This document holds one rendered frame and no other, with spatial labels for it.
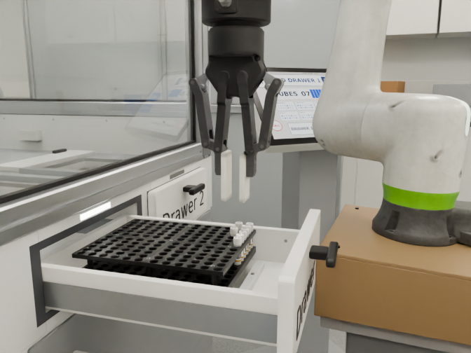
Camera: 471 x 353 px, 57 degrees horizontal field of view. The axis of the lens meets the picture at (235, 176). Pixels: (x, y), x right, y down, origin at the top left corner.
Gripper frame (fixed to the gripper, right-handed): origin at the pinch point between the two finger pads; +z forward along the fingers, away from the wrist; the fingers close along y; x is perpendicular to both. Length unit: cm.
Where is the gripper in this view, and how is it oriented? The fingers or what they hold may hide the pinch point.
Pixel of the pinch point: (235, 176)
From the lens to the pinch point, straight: 61.9
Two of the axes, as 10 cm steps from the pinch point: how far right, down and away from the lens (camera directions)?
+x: 2.8, -1.9, 9.4
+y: 9.6, 0.6, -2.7
